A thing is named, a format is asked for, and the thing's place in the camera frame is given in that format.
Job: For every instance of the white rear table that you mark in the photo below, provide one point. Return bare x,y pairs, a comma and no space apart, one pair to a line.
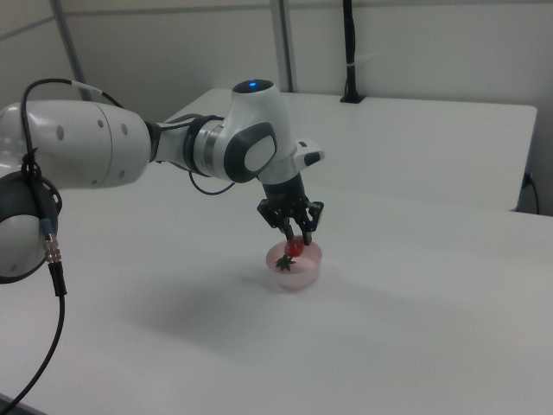
410,142

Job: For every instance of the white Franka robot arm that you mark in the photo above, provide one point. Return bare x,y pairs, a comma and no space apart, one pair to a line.
108,147

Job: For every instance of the red strawberry with green leaves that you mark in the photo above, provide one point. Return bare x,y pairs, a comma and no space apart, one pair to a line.
294,248

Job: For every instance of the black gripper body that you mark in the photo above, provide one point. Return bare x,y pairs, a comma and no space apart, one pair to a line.
285,199

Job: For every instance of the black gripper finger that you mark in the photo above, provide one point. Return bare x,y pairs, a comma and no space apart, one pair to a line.
288,231
313,218

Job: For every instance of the pink plastic bowl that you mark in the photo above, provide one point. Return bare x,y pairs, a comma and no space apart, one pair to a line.
298,276

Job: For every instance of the black pole with clamp base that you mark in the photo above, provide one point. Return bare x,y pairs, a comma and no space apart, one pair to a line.
351,52

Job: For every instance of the grey partition post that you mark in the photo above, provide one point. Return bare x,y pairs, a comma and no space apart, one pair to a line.
71,43
285,47

